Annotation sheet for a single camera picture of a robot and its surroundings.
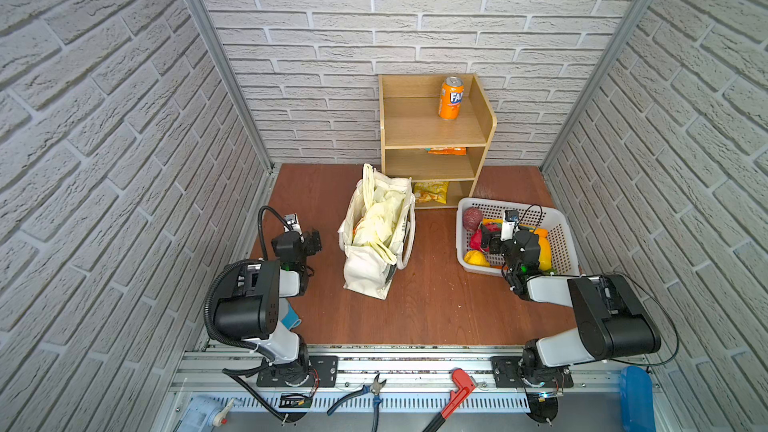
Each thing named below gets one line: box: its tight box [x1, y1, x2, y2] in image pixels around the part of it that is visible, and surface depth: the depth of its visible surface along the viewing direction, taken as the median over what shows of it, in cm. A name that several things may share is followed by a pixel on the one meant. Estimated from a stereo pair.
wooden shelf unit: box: [378, 74, 497, 209], surface depth 94 cm
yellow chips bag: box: [414, 181, 449, 205], surface depth 109 cm
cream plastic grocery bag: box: [353, 163, 406, 265], surface depth 81 cm
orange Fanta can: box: [438, 76, 465, 120], surface depth 85 cm
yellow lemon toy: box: [464, 250, 491, 267], surface depth 90 cm
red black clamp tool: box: [423, 368, 477, 432], surface depth 71 cm
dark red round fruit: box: [462, 207, 483, 233], surface depth 96 cm
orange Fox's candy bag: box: [424, 147, 467, 156], surface depth 102 cm
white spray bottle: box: [177, 395, 235, 432], surface depth 66 cm
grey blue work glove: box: [281, 298, 302, 330], surface depth 83 cm
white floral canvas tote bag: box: [337, 164, 416, 300], surface depth 80 cm
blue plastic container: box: [619, 365, 656, 432], surface depth 70 cm
